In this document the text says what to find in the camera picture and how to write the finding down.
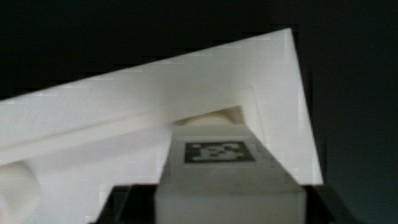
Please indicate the white square tabletop part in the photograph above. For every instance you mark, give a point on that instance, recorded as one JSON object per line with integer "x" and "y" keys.
{"x": 86, "y": 132}

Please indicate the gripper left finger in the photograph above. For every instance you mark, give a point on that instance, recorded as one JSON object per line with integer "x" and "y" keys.
{"x": 129, "y": 208}

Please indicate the white leg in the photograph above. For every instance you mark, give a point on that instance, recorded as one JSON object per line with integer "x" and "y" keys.
{"x": 226, "y": 185}

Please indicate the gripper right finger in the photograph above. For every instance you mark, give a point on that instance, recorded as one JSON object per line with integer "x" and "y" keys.
{"x": 326, "y": 209}

